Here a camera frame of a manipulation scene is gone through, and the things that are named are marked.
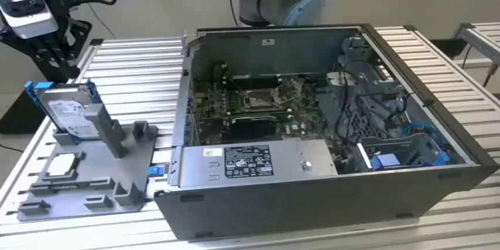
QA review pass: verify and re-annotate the aluminium slat side table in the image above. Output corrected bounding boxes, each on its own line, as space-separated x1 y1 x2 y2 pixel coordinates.
451 22 500 67

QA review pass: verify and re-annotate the thin metal locking lever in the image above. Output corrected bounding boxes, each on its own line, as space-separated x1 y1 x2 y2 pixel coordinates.
227 76 246 92

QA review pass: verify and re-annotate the grey perforated drive cage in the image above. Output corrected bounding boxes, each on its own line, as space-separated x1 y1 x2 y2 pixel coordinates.
323 37 415 143

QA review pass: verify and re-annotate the CPU socket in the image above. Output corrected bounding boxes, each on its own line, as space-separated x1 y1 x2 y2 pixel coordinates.
242 88 279 112

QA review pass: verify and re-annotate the silver power supply unit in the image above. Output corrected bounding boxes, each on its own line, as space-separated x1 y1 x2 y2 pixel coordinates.
179 139 338 188

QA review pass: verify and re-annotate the long black power wire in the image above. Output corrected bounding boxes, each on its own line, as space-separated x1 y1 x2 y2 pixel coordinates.
334 59 366 145

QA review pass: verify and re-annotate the dark grey open PC case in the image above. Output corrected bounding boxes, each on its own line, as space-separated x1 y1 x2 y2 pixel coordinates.
153 22 500 244

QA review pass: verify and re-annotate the hard disk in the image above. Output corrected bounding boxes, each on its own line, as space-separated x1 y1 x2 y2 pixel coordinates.
23 78 103 140

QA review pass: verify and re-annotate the black graphics card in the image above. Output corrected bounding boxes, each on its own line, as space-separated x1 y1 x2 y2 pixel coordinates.
227 116 279 141

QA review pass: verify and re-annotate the metal socket cover frame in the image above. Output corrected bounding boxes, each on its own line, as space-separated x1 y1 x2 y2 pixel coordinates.
271 79 305 102

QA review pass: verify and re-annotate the grey plastic parts rack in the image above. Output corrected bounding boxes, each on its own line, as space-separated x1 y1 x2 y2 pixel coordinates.
17 103 161 223

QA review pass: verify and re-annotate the black RAM slot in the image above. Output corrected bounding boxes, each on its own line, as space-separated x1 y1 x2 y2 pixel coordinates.
222 73 282 87
223 109 293 118

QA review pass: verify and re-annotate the green motherboard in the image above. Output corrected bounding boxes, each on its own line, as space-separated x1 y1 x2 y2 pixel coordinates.
189 76 337 149

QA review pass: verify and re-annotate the grey metal disk bay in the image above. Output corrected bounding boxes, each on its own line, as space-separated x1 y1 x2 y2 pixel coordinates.
350 132 469 174

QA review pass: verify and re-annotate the silver CPU chip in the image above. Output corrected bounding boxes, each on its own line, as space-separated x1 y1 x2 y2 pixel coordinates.
43 153 79 177

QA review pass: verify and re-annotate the thin black wall wire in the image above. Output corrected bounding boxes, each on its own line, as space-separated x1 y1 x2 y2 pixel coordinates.
57 0 117 39

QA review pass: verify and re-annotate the blue carrier inside disk bay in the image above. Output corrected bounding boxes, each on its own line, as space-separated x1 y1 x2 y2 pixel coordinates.
369 153 401 172

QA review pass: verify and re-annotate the black box behind table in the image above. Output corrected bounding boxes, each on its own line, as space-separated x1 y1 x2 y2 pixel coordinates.
429 39 469 61

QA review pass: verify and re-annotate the light blue data wire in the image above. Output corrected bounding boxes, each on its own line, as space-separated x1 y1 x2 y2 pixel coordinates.
401 121 435 146

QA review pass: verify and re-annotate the black stand with base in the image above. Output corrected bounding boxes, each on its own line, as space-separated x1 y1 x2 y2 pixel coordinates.
0 39 59 135

